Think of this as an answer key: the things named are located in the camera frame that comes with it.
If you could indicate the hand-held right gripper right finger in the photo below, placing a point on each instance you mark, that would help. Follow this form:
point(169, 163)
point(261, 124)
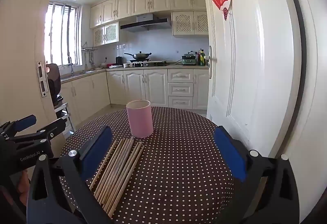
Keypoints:
point(230, 152)

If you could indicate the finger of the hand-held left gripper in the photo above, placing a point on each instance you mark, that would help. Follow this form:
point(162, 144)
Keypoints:
point(55, 128)
point(25, 121)

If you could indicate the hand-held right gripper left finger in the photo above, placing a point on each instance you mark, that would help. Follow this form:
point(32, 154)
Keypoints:
point(98, 152)

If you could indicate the bunch of wooden chopsticks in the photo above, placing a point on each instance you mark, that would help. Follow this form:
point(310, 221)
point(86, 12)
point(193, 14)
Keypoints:
point(120, 170)

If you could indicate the pink cup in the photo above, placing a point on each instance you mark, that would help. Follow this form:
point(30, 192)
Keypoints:
point(140, 121)

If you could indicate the metal step ladder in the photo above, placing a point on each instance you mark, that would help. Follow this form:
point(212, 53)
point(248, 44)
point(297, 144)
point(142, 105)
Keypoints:
point(65, 116)

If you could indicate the metal strike plate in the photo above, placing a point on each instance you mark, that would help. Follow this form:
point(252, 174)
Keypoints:
point(42, 79)

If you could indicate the black air fryer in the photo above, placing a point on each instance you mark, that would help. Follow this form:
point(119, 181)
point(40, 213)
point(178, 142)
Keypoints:
point(54, 80)

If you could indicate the kitchen sink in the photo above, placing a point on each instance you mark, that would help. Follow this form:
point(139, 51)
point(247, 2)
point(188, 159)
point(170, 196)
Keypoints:
point(76, 74)

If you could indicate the metal faucet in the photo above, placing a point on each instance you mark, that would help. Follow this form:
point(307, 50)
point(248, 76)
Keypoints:
point(70, 65)

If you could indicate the white cabinet drawer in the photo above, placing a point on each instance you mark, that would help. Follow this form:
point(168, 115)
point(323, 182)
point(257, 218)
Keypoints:
point(180, 102)
point(180, 89)
point(180, 76)

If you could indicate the white door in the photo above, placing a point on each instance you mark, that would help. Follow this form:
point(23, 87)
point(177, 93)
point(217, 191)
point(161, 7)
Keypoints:
point(255, 73)

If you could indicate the small white pot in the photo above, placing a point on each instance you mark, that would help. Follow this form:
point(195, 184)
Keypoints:
point(126, 65)

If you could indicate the black kettle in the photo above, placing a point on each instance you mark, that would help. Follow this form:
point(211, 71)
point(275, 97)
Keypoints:
point(118, 60)

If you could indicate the barred window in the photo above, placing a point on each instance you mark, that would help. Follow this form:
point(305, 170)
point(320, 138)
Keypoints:
point(63, 34)

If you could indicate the green bottle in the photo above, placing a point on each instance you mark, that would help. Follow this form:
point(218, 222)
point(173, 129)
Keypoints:
point(201, 59)

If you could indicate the green electric cooker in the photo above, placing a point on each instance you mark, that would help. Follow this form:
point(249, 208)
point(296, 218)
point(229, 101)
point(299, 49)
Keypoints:
point(189, 59)

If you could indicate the gas stove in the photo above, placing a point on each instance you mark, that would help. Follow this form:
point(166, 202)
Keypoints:
point(150, 63)

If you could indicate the metal wok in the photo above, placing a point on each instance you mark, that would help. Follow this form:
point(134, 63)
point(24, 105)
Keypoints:
point(139, 55)

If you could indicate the lattice door cabinet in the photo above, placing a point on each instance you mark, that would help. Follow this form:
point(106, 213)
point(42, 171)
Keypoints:
point(106, 33)
point(190, 23)

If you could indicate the range hood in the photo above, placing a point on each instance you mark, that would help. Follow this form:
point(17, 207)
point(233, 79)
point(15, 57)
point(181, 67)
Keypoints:
point(144, 23)

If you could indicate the metal wall rack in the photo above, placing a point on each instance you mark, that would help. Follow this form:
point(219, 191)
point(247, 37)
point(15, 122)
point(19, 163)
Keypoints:
point(89, 48)

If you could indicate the wall socket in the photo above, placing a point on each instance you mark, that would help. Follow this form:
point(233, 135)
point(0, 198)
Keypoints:
point(120, 46)

